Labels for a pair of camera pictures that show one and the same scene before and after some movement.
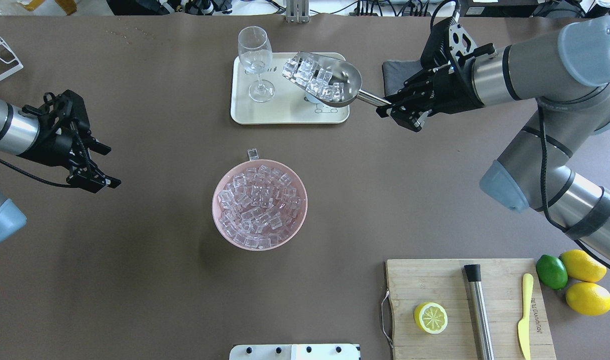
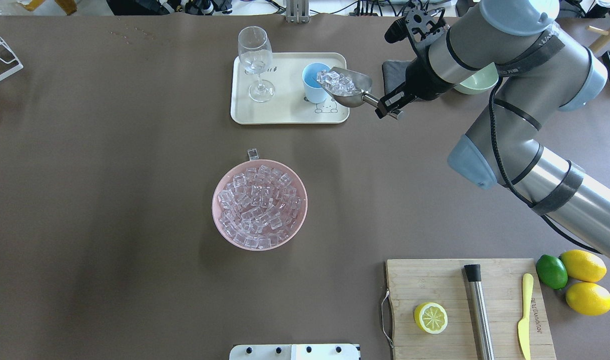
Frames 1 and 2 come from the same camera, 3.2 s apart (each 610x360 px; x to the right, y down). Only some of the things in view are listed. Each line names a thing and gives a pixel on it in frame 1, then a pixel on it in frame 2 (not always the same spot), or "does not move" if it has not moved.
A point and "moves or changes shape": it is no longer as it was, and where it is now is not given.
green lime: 552,272 does not move
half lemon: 431,318 does not move
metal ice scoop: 328,79 moves or changes shape
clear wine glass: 255,53 does not move
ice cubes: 303,72 -> 337,82
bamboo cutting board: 412,282 does not move
